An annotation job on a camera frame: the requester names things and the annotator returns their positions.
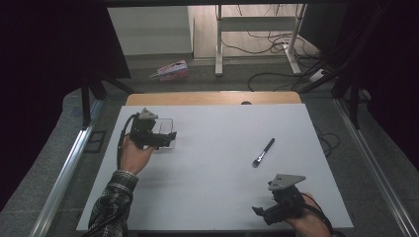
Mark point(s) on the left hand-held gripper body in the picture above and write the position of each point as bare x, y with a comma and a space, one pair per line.
143, 133

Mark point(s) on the wooden table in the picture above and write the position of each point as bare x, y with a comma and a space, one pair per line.
197, 98

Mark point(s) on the black metal stand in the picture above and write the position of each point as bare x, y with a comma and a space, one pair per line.
85, 105
354, 108

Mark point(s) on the person's right hand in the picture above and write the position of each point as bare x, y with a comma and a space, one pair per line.
309, 223

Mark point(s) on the pink box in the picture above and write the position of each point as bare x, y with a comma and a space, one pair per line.
173, 69

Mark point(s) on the black makeup brush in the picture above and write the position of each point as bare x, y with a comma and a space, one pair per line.
263, 153

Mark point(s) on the person's left hand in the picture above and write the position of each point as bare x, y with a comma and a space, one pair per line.
135, 158

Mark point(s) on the white board sheet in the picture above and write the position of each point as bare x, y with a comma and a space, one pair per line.
214, 138

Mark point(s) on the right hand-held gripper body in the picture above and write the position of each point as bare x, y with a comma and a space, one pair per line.
286, 204

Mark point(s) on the white desk frame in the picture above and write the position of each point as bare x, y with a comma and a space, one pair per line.
219, 49

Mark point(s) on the clear acrylic organizer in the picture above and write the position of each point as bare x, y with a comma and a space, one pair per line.
166, 125

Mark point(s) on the white power strip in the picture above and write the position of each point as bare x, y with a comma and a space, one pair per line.
317, 75

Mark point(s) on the white cabinet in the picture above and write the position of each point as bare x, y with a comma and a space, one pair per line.
151, 29

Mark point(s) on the black curtain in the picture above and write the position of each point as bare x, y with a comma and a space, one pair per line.
39, 65
395, 65

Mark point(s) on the aluminium rail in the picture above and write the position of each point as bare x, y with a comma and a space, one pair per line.
372, 164
66, 171

